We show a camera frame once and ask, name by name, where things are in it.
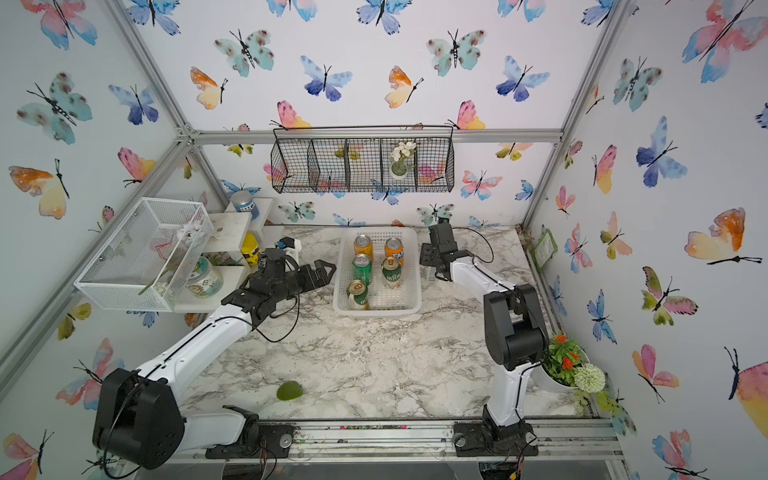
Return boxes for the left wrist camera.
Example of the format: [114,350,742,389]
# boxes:
[275,237,302,256]

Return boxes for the white plastic basket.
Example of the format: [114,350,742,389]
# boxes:
[333,227,422,317]

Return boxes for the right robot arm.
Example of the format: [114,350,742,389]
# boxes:
[419,220,549,441]

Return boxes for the green soda can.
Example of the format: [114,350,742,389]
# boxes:
[353,253,372,285]

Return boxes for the white mesh wall basket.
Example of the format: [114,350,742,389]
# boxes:
[74,197,213,312]

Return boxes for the orange soda can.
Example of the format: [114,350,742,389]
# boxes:
[353,234,374,259]

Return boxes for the cream bubble plant pot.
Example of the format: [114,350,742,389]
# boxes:
[186,256,224,298]

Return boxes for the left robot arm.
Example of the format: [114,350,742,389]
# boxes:
[92,248,336,470]

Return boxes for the white stepped shelf unit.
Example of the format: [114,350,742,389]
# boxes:
[173,198,284,313]

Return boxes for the green gold-top beer can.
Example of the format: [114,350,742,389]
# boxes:
[347,279,369,310]

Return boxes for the blue tin can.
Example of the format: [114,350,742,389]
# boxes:
[231,190,260,220]

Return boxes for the black wire wall basket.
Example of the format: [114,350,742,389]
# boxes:
[270,124,455,194]

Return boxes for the white flower vase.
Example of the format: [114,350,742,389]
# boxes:
[389,140,417,180]

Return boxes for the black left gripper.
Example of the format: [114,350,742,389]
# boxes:
[271,260,336,304]

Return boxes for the orange Fanta can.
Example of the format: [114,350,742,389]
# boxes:
[384,237,404,265]

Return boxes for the green white beer can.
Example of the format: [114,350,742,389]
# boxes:
[382,256,402,289]

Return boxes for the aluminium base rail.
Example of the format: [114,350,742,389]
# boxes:
[134,418,624,470]

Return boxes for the green lime fruit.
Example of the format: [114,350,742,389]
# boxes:
[276,381,304,401]

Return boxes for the green framed card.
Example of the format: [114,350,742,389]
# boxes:
[532,229,558,271]

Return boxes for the potted flower plant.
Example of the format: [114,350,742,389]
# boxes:
[531,333,606,415]

